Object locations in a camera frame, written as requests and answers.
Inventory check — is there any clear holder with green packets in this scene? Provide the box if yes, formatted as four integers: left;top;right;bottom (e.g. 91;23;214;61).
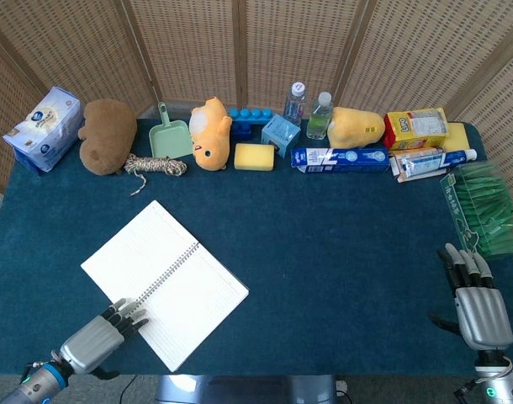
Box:
439;162;513;257

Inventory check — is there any white spiral notebook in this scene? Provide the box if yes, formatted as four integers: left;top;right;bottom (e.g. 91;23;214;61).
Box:
80;199;250;373

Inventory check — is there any light blue cube box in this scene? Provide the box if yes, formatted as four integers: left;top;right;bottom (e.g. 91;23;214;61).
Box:
261;114;302;159

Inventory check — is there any teal table cloth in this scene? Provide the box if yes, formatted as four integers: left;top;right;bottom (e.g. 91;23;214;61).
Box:
0;118;513;377

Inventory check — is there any blue toothpaste box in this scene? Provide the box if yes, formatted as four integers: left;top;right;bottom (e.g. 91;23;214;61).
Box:
290;146;391;174

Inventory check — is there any blue building block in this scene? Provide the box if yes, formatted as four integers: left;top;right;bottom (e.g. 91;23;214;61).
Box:
228;107;273;143

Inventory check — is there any black cable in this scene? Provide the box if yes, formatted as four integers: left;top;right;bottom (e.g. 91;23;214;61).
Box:
120;374;138;404

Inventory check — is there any yellow plush toy with tag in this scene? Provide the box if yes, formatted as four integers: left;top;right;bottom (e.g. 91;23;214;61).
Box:
326;106;387;150

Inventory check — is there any braided rope bundle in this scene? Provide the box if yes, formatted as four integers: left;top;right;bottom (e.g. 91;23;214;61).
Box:
122;152;188;198

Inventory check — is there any white blue toothpaste tube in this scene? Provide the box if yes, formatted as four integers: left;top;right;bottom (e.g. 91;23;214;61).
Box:
397;148;479;173

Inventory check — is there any plain yellow sponge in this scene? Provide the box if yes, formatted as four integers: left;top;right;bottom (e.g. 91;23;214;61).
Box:
440;122;471;153

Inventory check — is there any clear bottle purple label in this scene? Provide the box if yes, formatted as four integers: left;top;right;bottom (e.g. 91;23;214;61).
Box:
283;81;307;126

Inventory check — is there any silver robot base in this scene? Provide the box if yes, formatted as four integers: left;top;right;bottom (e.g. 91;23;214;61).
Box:
155;373;340;404

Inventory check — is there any yellow red snack box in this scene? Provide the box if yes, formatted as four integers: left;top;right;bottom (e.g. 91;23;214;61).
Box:
383;107;450;152

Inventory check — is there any orange white-faced plush toy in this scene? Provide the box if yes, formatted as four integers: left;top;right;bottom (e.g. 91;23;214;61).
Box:
188;96;234;172

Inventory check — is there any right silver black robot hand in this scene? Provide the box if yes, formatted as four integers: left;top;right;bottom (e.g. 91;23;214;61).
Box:
427;242;513;353

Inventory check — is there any yellow sponge with green base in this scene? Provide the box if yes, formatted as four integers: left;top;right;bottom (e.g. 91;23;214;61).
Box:
233;142;276;171

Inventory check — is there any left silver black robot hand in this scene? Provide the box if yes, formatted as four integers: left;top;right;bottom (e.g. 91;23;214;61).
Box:
58;297;150;380

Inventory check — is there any brown plush toy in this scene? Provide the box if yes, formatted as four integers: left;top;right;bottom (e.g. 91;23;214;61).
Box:
77;98;139;176

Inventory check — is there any green plastic dustpan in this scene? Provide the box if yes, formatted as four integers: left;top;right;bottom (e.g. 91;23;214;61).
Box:
148;101;194;160

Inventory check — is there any opened white toothpaste carton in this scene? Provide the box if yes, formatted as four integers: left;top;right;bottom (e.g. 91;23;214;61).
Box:
389;147;451;184

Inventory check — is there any clear bottle green label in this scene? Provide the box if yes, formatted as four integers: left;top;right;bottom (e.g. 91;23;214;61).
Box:
305;91;335;141

